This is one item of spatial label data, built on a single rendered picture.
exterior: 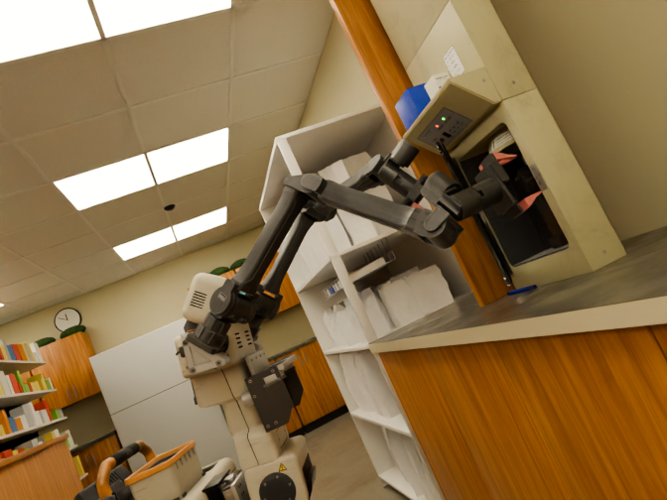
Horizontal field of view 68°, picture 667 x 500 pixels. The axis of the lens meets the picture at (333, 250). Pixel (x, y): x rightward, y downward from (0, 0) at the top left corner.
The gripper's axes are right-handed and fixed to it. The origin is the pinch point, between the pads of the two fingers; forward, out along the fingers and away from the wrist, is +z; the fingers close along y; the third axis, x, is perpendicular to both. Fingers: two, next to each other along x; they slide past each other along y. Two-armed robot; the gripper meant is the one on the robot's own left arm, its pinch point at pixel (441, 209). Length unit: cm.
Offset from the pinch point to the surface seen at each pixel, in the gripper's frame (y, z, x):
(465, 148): -19.0, -7.4, -13.4
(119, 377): 329, -222, -305
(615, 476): 23, 62, 24
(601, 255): -12.9, 37.9, 0.8
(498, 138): -24.6, 0.0, -5.7
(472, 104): -25.8, -8.6, 5.7
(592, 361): 8, 44, 34
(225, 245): 182, -278, -444
